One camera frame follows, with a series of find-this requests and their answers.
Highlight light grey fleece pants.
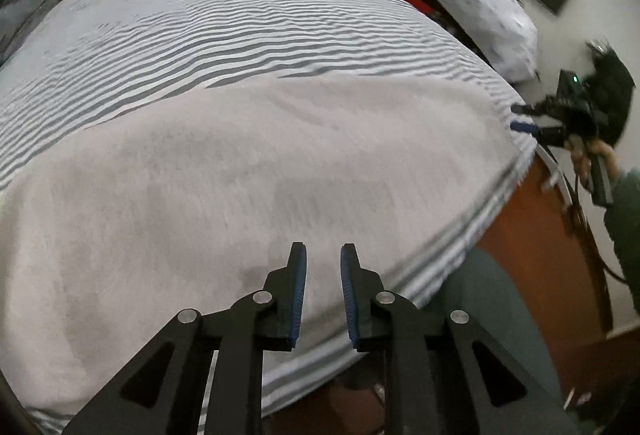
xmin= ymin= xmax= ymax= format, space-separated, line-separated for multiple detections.
xmin=1 ymin=76 xmax=518 ymax=413

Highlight person's right hand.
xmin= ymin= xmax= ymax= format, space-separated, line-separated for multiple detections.
xmin=563 ymin=134 xmax=624 ymax=188

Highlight person's teal trouser leg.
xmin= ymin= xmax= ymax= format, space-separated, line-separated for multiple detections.
xmin=423 ymin=247 xmax=562 ymax=403

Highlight dark green right sleeve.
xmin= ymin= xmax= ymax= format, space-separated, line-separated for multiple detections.
xmin=604 ymin=169 xmax=640 ymax=311

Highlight white dotted pillow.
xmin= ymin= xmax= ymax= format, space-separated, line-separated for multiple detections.
xmin=436 ymin=0 xmax=538 ymax=83

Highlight grey white striped bed sheet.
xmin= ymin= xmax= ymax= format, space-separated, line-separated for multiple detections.
xmin=1 ymin=0 xmax=536 ymax=434

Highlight grey blue folded quilt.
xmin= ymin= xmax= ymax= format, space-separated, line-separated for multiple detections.
xmin=1 ymin=0 xmax=61 ymax=64

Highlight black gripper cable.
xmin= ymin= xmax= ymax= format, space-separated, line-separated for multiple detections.
xmin=564 ymin=164 xmax=633 ymax=289

